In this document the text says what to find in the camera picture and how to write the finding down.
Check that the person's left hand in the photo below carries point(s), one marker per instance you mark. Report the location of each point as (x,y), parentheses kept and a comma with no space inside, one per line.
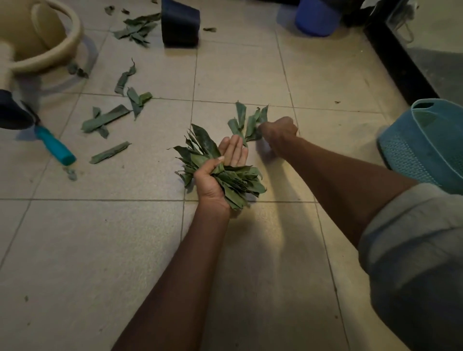
(209,184)

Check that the person's right hand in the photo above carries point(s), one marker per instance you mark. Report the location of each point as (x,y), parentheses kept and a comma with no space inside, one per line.
(280,133)

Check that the person's left forearm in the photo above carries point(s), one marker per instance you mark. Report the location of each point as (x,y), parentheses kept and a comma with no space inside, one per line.
(170,285)

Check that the person's right forearm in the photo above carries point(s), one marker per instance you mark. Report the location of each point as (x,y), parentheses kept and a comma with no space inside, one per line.
(347,188)

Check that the person's grey shirt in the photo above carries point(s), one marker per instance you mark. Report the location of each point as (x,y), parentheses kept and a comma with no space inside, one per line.
(416,267)

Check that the teal plastic bucket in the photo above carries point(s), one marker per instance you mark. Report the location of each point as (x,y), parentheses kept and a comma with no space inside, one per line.
(427,152)

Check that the small black plastic pot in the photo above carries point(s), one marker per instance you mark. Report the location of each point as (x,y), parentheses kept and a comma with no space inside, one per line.
(179,25)

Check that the beige plastic watering can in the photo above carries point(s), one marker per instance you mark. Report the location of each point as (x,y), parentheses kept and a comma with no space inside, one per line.
(32,32)

